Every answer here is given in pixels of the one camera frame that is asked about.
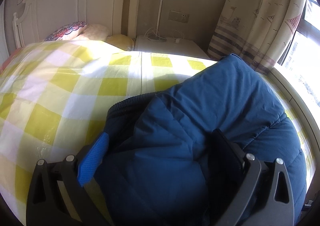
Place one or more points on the thin white lamp pole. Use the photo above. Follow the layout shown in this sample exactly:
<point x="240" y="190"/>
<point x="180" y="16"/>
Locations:
<point x="155" y="36"/>

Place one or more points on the wall power socket panel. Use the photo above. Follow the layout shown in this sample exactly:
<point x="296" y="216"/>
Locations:
<point x="178" y="16"/>

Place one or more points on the white wooden headboard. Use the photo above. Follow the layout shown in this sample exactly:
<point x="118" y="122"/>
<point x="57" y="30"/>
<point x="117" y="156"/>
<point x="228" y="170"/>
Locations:
<point x="41" y="17"/>

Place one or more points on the beige pillow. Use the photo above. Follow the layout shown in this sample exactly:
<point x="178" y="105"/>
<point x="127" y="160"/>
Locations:
<point x="96" y="32"/>

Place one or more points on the window frame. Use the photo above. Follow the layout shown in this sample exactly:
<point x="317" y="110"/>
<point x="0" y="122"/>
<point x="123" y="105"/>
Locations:
<point x="308" y="25"/>

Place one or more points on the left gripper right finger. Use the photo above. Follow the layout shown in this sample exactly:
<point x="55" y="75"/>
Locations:
<point x="249" y="191"/>

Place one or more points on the white bedside table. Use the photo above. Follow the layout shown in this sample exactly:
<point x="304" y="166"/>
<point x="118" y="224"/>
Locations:
<point x="184" y="47"/>

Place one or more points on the yellow pillow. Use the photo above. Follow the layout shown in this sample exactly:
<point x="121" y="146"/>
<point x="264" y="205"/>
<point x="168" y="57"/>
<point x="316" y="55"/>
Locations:
<point x="121" y="41"/>

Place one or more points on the patterned beige curtain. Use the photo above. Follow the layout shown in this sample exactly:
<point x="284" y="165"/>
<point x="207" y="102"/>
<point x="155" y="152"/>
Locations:
<point x="258" y="31"/>

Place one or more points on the colourful floral pillow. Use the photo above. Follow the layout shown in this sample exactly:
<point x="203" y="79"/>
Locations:
<point x="67" y="32"/>

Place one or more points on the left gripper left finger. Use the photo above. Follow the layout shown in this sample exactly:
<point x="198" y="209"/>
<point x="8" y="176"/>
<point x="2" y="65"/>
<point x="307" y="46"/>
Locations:
<point x="57" y="195"/>

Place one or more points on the yellow checked bed cover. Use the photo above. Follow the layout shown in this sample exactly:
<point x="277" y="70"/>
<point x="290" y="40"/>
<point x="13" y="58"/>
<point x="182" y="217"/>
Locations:
<point x="57" y="97"/>

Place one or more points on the blue quilted puffer jacket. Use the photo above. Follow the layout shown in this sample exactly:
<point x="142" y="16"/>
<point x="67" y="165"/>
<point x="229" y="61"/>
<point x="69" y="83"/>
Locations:
<point x="165" y="170"/>

